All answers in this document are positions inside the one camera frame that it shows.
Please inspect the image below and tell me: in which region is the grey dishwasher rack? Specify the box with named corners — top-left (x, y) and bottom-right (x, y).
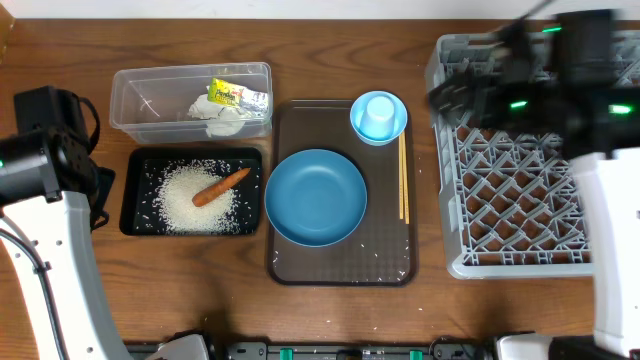
top-left (425, 30), bottom-right (639, 279)

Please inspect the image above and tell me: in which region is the black food waste tray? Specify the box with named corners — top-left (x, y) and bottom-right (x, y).
top-left (120, 147), bottom-right (262, 236)

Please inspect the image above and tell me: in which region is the orange carrot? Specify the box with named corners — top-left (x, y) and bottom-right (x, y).
top-left (192, 168), bottom-right (250, 207)

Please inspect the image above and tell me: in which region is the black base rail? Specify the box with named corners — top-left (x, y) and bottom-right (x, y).
top-left (124, 329), bottom-right (496, 360)

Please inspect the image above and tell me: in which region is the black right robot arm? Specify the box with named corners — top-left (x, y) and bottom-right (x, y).
top-left (425, 11), bottom-right (639, 359)

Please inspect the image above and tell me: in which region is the light blue bowl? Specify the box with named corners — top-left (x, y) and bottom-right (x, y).
top-left (349, 91), bottom-right (408, 146)

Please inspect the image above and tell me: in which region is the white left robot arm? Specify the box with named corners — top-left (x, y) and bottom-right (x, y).
top-left (1, 127), bottom-right (132, 360)

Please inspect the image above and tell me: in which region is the brown serving tray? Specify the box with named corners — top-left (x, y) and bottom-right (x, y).
top-left (267, 100), bottom-right (417, 286)

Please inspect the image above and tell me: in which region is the clear plastic bin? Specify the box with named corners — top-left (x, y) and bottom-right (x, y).
top-left (109, 62), bottom-right (274, 144)

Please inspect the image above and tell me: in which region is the yellow green snack wrapper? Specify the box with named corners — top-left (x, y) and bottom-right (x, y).
top-left (207, 78), bottom-right (269, 116)

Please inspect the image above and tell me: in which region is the white napkin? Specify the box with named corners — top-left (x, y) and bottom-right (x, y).
top-left (187, 94), bottom-right (245, 137)

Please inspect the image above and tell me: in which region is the pile of white rice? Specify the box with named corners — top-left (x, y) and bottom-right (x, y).
top-left (152, 159), bottom-right (239, 235)

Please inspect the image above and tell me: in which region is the dark blue plate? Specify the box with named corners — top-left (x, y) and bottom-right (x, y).
top-left (265, 149), bottom-right (368, 248)

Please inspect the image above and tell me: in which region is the light blue cup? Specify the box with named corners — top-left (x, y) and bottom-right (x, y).
top-left (360, 94), bottom-right (395, 141)

